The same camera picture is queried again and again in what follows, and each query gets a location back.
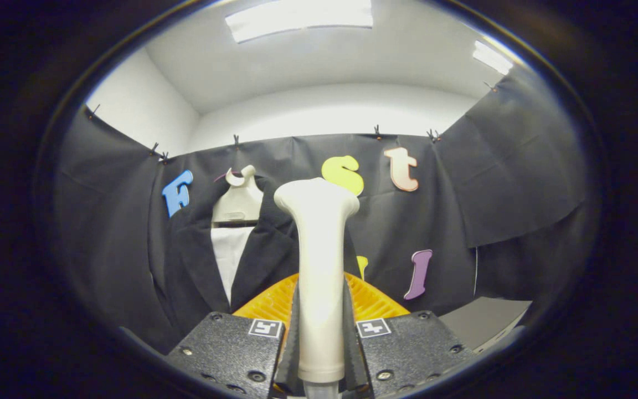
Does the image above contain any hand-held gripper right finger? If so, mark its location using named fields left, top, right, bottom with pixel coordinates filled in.
left=343, top=272, right=477, bottom=399

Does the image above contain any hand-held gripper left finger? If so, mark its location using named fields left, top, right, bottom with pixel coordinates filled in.
left=165, top=273, right=301, bottom=399

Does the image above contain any white garment steamer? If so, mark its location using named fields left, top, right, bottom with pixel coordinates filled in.
left=274, top=177, right=361, bottom=399

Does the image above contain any white shirt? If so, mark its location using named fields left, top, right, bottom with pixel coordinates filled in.
left=210, top=226, right=256, bottom=305

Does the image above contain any black jacket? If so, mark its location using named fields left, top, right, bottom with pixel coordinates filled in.
left=150, top=176, right=361, bottom=355

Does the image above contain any cream clothes hanger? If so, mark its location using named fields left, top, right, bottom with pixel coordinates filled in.
left=212, top=165, right=265, bottom=227

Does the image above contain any grey cabinet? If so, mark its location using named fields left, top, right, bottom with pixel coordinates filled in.
left=439, top=296, right=533, bottom=354

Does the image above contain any black backdrop cloth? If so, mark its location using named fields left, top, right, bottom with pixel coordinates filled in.
left=53, top=66, right=596, bottom=355

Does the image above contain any small ceiling light panel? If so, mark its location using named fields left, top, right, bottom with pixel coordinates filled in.
left=472, top=40, right=514, bottom=75

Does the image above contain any large ceiling light panel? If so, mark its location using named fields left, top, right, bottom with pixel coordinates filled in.
left=225, top=0, right=374, bottom=44

